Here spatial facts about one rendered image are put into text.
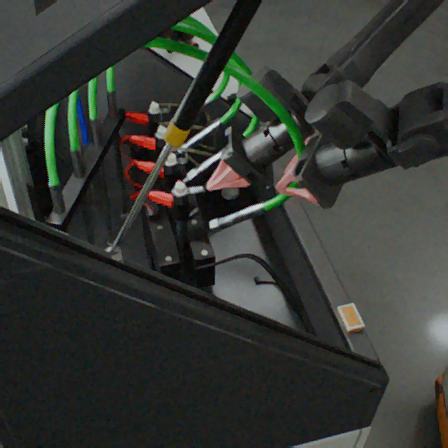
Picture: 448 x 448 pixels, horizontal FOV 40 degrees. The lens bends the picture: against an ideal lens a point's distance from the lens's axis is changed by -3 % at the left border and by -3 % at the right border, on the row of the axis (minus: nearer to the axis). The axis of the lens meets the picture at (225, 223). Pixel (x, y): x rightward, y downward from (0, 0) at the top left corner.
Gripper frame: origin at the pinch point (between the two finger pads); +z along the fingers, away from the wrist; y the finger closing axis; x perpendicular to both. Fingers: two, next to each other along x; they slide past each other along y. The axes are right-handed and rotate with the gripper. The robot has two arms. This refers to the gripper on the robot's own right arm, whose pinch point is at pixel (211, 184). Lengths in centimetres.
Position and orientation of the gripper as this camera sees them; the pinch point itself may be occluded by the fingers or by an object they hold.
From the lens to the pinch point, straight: 105.6
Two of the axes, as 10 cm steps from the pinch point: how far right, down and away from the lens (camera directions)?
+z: -7.3, 4.9, 4.7
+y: -6.8, -5.2, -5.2
